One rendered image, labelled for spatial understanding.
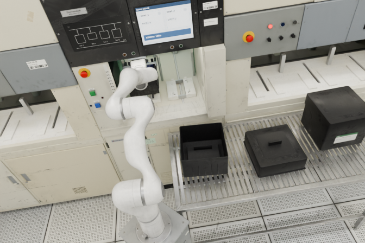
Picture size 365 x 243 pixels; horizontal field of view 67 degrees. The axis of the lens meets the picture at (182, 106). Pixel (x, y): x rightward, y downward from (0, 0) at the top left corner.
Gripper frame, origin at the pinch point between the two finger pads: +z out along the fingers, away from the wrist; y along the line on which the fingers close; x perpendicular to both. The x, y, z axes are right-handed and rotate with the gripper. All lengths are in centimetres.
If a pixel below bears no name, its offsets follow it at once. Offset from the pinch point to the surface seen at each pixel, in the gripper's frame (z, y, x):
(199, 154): -57, 28, -46
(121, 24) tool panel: -28.7, -1.7, 38.2
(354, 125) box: -74, 118, -27
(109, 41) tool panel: -28.2, -10.5, 30.0
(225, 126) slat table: -36, 52, -46
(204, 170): -73, 28, -40
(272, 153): -74, 69, -36
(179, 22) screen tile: -30, 28, 35
